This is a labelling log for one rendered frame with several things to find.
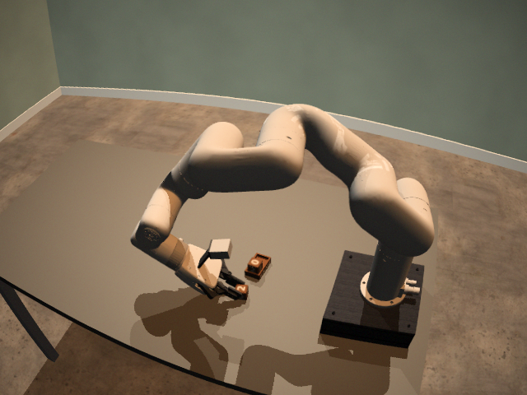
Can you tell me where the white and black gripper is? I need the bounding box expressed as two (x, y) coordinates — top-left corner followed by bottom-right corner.
(174, 244), (245, 300)

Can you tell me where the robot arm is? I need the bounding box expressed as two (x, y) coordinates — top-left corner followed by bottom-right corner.
(130, 104), (435, 309)

